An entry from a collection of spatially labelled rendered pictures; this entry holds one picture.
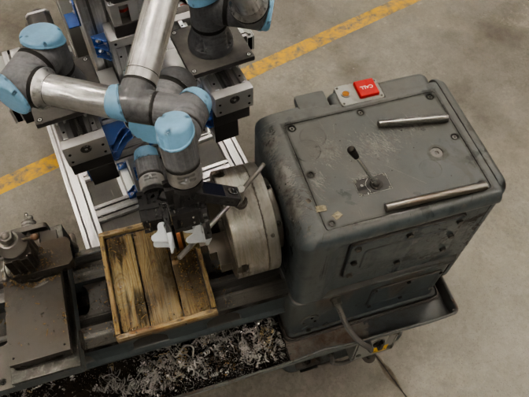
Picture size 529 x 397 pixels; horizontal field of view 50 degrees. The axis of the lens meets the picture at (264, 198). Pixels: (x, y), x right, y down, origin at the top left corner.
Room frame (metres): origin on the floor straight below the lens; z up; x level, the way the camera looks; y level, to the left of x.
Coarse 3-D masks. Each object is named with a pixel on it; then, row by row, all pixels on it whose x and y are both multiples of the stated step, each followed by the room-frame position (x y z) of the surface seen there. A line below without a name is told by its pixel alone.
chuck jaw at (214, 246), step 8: (224, 232) 0.74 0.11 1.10; (216, 240) 0.72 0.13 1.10; (224, 240) 0.72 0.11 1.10; (200, 248) 0.70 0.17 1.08; (208, 248) 0.69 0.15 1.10; (216, 248) 0.69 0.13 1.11; (224, 248) 0.69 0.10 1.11; (216, 256) 0.68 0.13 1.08; (224, 256) 0.67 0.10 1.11; (232, 256) 0.67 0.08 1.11; (224, 264) 0.64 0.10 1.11; (232, 264) 0.65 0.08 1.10; (240, 272) 0.64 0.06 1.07
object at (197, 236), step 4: (200, 224) 0.61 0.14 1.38; (196, 228) 0.61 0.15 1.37; (200, 228) 0.61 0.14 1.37; (196, 232) 0.60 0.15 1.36; (200, 232) 0.61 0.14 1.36; (188, 236) 0.60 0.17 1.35; (192, 236) 0.60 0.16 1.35; (196, 236) 0.60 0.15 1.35; (200, 236) 0.60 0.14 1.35; (204, 236) 0.60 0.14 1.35; (188, 240) 0.59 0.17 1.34; (192, 240) 0.59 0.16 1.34; (196, 240) 0.60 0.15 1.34; (200, 240) 0.60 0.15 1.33; (204, 240) 0.60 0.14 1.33; (208, 240) 0.60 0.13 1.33; (208, 244) 0.60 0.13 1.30
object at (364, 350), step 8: (336, 296) 0.68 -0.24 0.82; (336, 304) 0.65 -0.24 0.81; (344, 320) 0.61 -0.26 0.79; (352, 328) 0.61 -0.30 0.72; (352, 336) 0.59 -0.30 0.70; (392, 336) 0.71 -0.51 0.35; (360, 344) 0.58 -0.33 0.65; (368, 344) 0.59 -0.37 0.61; (376, 344) 0.67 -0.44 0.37; (384, 344) 0.70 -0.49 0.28; (392, 344) 0.71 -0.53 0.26; (352, 352) 0.66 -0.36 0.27; (360, 352) 0.66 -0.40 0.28; (368, 352) 0.68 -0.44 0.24; (376, 352) 0.69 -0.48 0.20; (344, 360) 0.68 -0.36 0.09; (352, 360) 0.66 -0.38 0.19; (368, 360) 0.71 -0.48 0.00
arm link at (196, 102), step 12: (156, 96) 0.79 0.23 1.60; (168, 96) 0.80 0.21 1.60; (180, 96) 0.80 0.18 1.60; (192, 96) 0.80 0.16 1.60; (204, 96) 0.81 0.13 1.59; (156, 108) 0.77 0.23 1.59; (168, 108) 0.77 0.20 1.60; (180, 108) 0.76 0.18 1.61; (192, 108) 0.76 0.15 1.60; (204, 108) 0.78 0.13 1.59; (156, 120) 0.76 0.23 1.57; (204, 120) 0.75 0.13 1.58
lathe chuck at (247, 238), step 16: (224, 176) 0.85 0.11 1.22; (240, 176) 0.85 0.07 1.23; (240, 208) 0.75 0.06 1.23; (256, 208) 0.75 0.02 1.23; (224, 224) 0.76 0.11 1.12; (240, 224) 0.71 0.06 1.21; (256, 224) 0.71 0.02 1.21; (240, 240) 0.68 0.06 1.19; (256, 240) 0.68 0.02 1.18; (240, 256) 0.65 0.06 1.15; (256, 256) 0.66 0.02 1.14; (256, 272) 0.65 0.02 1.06
